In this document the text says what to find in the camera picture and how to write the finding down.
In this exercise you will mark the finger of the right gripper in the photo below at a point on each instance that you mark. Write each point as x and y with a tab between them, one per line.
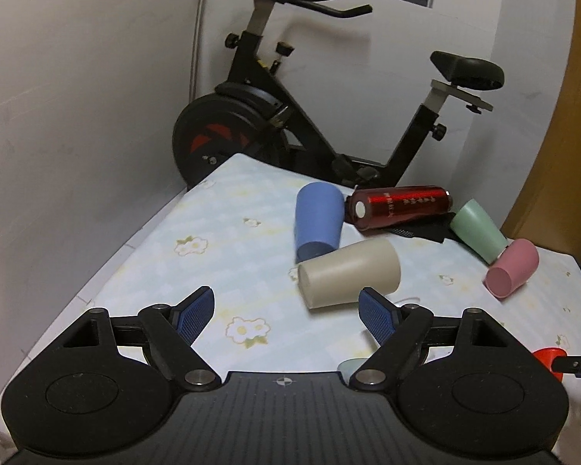
567	365

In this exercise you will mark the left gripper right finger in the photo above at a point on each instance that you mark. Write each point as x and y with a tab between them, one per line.
405	335

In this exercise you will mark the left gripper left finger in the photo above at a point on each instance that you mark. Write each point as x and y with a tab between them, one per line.
150	352

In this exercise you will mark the red plastic cup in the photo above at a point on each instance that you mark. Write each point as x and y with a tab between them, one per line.
547	356

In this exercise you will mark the pale blue cup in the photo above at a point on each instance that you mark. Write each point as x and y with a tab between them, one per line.
349	366

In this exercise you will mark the beige plastic cup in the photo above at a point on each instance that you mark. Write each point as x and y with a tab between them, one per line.
337	278

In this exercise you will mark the green plastic cup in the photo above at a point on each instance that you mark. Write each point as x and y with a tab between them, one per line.
476	229

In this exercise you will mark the pink plastic cup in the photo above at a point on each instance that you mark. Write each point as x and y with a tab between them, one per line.
512	269

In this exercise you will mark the blue plastic cup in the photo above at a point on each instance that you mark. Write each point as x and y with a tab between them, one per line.
319	217

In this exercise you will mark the red metal bottle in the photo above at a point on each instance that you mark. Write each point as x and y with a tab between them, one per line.
377	208

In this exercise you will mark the wooden panel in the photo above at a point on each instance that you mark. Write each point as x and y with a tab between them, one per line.
548	209

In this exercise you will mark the black exercise bike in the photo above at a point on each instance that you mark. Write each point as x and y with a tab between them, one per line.
252	113

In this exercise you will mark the metal pipe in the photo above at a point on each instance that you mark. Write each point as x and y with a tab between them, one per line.
196	44

